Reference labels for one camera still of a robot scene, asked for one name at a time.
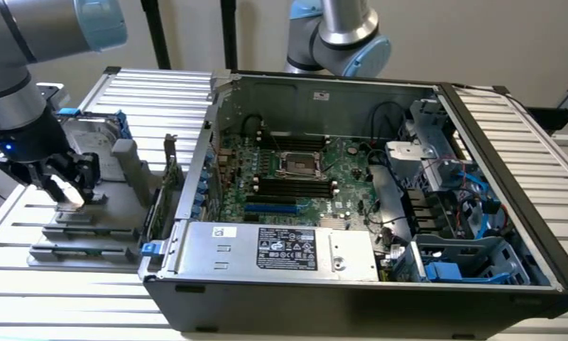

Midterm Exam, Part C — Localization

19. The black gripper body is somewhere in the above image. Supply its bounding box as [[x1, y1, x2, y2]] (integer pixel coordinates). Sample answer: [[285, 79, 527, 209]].
[[0, 112, 100, 189]]

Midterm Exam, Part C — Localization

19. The black expansion slot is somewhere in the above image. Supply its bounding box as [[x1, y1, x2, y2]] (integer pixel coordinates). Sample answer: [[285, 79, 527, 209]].
[[243, 195, 299, 205]]

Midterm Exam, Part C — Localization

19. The blue expansion slot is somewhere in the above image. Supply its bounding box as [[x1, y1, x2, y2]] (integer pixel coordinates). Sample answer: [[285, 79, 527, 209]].
[[243, 203, 299, 215]]

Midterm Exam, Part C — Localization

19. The black RAM slot bank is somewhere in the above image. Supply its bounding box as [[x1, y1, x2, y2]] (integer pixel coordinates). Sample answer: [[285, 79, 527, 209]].
[[256, 134, 327, 151], [256, 176, 336, 195]]

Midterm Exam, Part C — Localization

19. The metal CPU socket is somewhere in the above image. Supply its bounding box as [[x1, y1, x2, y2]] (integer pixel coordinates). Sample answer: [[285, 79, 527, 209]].
[[275, 150, 324, 179]]

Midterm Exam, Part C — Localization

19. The silver hard disk blue carrier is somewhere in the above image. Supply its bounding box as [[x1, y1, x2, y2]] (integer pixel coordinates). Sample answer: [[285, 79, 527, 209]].
[[56, 107, 135, 183]]

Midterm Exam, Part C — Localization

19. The grey parts rack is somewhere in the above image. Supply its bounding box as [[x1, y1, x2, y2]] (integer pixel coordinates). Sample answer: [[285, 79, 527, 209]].
[[26, 138, 153, 266]]

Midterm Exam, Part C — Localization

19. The green RAM stick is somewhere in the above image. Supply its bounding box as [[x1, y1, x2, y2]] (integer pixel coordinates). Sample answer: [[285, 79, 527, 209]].
[[41, 227, 139, 238], [29, 246, 136, 257]]

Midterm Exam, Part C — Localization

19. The green graphics card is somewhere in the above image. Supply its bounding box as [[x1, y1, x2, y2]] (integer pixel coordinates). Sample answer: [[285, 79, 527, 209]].
[[143, 133, 187, 243]]

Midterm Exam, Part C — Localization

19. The blue case latch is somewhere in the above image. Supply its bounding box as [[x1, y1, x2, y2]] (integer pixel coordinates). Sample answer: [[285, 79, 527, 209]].
[[140, 240, 165, 256]]

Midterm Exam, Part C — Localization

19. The silver power supply unit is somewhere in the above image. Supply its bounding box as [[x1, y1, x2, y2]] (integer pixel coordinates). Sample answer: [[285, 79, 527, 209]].
[[173, 221, 380, 282]]

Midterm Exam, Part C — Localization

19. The black stand pole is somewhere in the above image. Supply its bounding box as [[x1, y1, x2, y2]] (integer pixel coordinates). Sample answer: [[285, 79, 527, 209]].
[[219, 0, 240, 70], [139, 0, 172, 70]]

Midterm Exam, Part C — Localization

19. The silver chipset heatsink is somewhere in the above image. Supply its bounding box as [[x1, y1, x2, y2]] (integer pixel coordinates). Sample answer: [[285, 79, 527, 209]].
[[319, 217, 351, 232]]

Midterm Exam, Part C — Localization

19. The green motherboard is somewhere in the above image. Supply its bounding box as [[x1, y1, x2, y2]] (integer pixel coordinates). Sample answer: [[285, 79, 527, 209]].
[[211, 130, 385, 232]]

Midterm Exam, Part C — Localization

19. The black open PC case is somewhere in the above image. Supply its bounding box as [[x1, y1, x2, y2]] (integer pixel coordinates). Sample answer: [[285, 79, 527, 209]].
[[139, 69, 568, 339]]

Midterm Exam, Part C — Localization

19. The black fan shroud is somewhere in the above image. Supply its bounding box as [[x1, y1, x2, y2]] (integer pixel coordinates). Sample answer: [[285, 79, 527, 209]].
[[400, 187, 449, 234]]

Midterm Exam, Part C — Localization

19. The metal drive cage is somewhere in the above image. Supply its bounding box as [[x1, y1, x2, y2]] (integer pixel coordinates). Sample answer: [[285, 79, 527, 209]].
[[385, 98, 480, 195]]

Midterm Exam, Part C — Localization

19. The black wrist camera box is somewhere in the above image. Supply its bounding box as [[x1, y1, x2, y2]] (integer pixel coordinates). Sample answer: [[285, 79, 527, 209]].
[[0, 153, 34, 186]]

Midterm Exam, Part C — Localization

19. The grey metal bracket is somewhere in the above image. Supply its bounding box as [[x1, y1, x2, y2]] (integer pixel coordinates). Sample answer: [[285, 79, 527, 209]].
[[36, 82, 70, 115]]

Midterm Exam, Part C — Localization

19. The short black wire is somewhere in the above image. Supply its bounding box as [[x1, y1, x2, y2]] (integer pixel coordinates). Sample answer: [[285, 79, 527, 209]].
[[240, 112, 267, 136]]

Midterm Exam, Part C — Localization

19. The black looped wire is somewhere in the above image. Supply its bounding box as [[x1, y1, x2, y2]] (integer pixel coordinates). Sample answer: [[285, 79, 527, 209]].
[[369, 100, 409, 144]]

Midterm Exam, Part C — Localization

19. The blue SATA wire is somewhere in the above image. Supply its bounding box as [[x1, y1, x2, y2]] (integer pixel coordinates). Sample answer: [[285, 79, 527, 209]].
[[452, 169, 504, 239]]

